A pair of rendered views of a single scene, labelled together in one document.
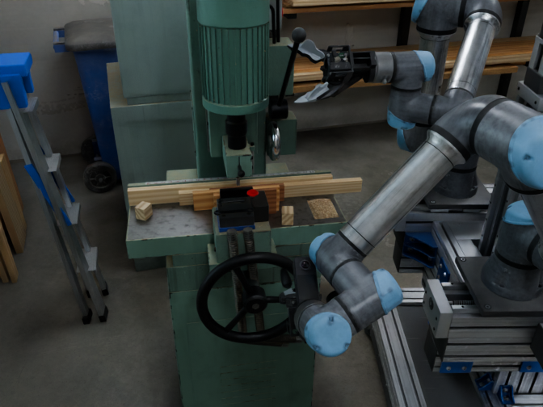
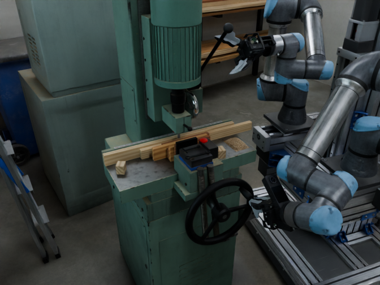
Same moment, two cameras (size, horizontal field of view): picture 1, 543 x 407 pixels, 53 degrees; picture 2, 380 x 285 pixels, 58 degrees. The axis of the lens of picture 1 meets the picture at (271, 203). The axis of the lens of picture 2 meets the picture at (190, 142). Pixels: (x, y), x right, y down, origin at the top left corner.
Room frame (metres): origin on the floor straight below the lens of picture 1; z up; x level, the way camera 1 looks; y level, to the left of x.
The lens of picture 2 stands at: (0.17, 0.44, 1.66)
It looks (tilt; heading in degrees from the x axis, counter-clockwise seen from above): 30 degrees down; 342
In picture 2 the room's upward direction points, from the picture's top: straight up
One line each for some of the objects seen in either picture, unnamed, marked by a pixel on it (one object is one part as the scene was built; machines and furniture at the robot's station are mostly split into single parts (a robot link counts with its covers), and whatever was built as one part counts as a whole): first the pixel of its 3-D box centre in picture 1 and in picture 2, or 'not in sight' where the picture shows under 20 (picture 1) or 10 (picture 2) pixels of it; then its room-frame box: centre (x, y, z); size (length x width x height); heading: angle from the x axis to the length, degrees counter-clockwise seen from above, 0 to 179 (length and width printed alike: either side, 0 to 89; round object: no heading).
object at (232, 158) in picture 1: (237, 157); (176, 119); (1.39, 0.10, 1.03); 0.14 x 0.07 x 0.09; 10
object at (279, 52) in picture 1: (278, 66); not in sight; (1.61, -0.02, 1.23); 0.09 x 0.08 x 0.15; 10
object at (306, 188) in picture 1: (271, 190); (199, 138); (1.38, 0.00, 0.92); 0.54 x 0.02 x 0.04; 100
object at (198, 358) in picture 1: (237, 310); (170, 225); (1.49, 0.12, 0.36); 0.58 x 0.45 x 0.71; 10
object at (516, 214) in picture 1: (529, 230); (370, 134); (1.10, -0.63, 0.98); 0.13 x 0.12 x 0.14; 24
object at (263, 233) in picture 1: (241, 232); (198, 169); (1.18, 0.08, 0.92); 0.15 x 0.13 x 0.09; 100
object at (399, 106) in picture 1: (410, 106); (288, 69); (1.31, -0.35, 1.22); 0.11 x 0.08 x 0.11; 64
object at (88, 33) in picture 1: (121, 103); (24, 99); (3.20, 0.94, 0.48); 0.64 x 0.54 x 0.97; 109
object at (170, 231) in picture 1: (237, 228); (187, 167); (1.26, 0.09, 0.87); 0.61 x 0.30 x 0.06; 100
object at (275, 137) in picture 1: (273, 140); (190, 105); (1.52, 0.00, 1.02); 0.12 x 0.03 x 0.12; 10
